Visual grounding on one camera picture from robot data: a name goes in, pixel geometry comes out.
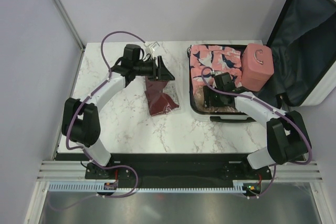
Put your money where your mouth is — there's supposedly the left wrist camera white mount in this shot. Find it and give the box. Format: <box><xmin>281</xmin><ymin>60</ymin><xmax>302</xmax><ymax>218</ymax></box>
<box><xmin>143</xmin><ymin>41</ymin><xmax>160</xmax><ymax>55</ymax></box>

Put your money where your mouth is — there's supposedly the left aluminium frame post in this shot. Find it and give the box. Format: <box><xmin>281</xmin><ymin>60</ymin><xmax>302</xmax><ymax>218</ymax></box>
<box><xmin>36</xmin><ymin>0</ymin><xmax>86</xmax><ymax>50</ymax></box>

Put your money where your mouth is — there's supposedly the pink navy floral garment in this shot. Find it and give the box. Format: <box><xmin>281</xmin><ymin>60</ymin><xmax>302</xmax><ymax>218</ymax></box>
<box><xmin>187</xmin><ymin>45</ymin><xmax>242</xmax><ymax>93</ymax></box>

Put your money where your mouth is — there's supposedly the light blue cable duct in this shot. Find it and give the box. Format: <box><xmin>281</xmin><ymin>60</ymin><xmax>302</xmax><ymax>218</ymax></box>
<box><xmin>48</xmin><ymin>181</ymin><xmax>251</xmax><ymax>194</ymax></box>

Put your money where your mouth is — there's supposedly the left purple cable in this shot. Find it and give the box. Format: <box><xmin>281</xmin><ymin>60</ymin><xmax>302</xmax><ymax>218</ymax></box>
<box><xmin>65</xmin><ymin>31</ymin><xmax>148</xmax><ymax>198</ymax></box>

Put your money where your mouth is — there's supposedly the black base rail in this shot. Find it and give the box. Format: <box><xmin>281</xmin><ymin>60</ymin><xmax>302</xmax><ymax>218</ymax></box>
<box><xmin>85</xmin><ymin>153</ymin><xmax>272</xmax><ymax>188</ymax></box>

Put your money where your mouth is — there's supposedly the white suitcase with dark lining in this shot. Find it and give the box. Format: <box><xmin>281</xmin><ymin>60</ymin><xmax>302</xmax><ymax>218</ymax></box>
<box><xmin>189</xmin><ymin>0</ymin><xmax>335</xmax><ymax>123</ymax></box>

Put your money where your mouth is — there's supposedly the purple cable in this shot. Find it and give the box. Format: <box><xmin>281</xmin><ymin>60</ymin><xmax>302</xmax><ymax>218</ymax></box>
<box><xmin>201</xmin><ymin>67</ymin><xmax>313</xmax><ymax>199</ymax></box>
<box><xmin>65</xmin><ymin>31</ymin><xmax>148</xmax><ymax>198</ymax></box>

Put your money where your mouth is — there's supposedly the maroon garment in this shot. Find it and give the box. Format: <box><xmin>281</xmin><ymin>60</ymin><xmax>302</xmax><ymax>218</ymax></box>
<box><xmin>144</xmin><ymin>78</ymin><xmax>180</xmax><ymax>116</ymax></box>

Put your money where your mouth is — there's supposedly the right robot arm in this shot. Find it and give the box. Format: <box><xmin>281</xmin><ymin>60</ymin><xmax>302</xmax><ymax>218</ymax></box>
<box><xmin>201</xmin><ymin>67</ymin><xmax>312</xmax><ymax>179</ymax></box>

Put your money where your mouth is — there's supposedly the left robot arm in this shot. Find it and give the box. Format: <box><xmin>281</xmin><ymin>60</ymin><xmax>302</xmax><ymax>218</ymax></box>
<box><xmin>61</xmin><ymin>44</ymin><xmax>175</xmax><ymax>178</ymax></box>

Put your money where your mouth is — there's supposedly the pink cosmetic case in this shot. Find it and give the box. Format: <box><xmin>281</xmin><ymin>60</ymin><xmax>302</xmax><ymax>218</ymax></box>
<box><xmin>241</xmin><ymin>43</ymin><xmax>274</xmax><ymax>92</ymax></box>

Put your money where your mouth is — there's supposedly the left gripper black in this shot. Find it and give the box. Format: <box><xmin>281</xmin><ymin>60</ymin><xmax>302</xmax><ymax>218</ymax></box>
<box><xmin>133</xmin><ymin>56</ymin><xmax>175</xmax><ymax>82</ymax></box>

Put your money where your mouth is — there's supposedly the beige bra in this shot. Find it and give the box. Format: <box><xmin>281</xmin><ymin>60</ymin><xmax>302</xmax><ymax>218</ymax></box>
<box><xmin>194</xmin><ymin>87</ymin><xmax>238</xmax><ymax>113</ymax></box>

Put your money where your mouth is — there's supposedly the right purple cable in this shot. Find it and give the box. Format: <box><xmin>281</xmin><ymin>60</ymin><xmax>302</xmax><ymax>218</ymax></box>
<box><xmin>201</xmin><ymin>67</ymin><xmax>313</xmax><ymax>199</ymax></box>

